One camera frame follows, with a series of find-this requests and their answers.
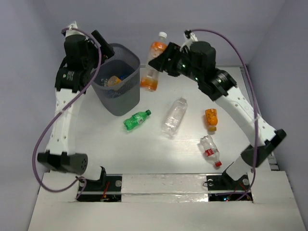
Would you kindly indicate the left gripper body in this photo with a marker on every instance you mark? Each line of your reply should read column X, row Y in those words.
column 96, row 47

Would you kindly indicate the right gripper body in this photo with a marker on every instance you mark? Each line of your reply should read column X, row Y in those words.
column 186, row 68

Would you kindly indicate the blue cap water bottle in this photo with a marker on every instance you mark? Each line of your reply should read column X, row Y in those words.
column 122, row 77

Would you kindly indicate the tall orange juice bottle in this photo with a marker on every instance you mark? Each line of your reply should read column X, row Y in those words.
column 149, row 79

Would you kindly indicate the orange bottle dark label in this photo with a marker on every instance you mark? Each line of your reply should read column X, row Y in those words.
column 114, row 80

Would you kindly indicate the large clear water bottle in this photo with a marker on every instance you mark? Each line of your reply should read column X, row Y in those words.
column 174, row 117

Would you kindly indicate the crushed orange bottle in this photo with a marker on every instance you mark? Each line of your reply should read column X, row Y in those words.
column 211, row 119

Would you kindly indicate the green soda bottle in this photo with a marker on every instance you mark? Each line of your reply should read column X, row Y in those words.
column 136, row 120

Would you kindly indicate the clear bottle red label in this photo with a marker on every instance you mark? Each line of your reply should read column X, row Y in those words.
column 210, row 150

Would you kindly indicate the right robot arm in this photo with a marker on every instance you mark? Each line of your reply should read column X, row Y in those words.
column 199, row 64

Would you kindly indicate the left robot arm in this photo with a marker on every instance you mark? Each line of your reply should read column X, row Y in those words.
column 71, row 83

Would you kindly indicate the grey mesh waste bin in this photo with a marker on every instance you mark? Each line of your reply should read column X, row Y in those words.
column 121, row 98

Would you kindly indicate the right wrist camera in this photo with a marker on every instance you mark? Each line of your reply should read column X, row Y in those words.
column 190, row 38

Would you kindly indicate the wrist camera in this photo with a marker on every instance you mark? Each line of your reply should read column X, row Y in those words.
column 190, row 38
column 71, row 27

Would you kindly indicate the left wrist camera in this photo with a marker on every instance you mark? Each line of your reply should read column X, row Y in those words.
column 71, row 27

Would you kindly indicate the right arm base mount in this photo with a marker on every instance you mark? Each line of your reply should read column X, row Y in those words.
column 219, row 191

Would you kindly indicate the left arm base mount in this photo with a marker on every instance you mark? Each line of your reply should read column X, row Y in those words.
column 106, row 190

